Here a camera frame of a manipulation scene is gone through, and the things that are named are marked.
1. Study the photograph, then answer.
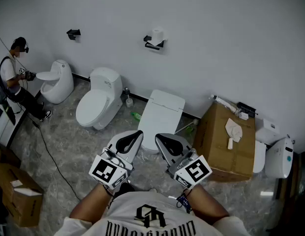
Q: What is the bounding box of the person's left forearm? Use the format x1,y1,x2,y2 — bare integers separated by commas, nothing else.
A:
69,182,114,225

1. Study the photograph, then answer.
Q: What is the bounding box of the empty black wall holder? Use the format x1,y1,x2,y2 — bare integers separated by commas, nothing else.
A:
66,29,81,41

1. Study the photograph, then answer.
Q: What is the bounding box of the black wall paper holder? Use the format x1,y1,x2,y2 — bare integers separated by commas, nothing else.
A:
143,34,168,51

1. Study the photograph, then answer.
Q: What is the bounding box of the white toilet paper roll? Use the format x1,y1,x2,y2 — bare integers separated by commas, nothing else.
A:
151,26,169,46

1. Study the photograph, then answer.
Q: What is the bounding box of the large cardboard box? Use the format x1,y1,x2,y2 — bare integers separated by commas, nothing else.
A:
193,101,256,183

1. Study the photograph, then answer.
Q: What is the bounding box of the blue wrist circuit board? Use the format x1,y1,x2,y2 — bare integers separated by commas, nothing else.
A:
176,189,194,213

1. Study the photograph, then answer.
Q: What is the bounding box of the black metal rack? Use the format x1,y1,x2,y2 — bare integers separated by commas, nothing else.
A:
237,101,258,118

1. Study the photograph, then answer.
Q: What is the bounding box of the plastic-wrapped faucet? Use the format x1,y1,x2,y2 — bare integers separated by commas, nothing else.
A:
210,94,242,115

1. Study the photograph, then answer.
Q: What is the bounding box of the cardboard box with white label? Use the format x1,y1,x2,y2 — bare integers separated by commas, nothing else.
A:
0,163,44,228

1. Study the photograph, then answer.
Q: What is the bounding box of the black wrist strap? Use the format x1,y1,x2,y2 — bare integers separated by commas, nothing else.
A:
103,184,115,198

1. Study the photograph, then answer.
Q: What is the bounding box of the rounded white toilet with tank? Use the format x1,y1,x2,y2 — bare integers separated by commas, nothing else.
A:
75,67,123,130

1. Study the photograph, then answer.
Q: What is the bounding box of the person's right forearm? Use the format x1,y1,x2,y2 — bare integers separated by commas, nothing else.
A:
185,184,229,227

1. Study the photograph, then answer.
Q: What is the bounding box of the egg-shaped white toilet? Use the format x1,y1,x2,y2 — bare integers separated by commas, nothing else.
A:
35,59,74,105

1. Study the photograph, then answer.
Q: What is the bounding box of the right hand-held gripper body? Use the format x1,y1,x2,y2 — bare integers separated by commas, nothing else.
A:
167,148,212,190

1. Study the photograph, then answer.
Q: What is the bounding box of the white toilet with boxy tank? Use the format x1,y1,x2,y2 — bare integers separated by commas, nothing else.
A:
252,118,280,174

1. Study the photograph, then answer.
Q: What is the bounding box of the crumpled beige cloth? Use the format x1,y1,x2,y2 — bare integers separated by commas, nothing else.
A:
225,118,244,143

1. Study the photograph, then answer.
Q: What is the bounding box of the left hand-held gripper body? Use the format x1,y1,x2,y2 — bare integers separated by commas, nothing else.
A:
89,145,134,189

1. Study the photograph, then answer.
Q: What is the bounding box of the white cabinet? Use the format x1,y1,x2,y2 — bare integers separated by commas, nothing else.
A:
0,102,28,148

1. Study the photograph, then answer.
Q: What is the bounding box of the black floor cable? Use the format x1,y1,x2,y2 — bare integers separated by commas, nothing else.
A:
31,120,82,201

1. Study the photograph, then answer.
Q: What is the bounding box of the square white smart toilet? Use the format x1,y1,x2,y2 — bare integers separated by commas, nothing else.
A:
137,89,186,154

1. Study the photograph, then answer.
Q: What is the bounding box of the person's white printed t-shirt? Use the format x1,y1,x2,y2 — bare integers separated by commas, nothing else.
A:
53,189,251,236

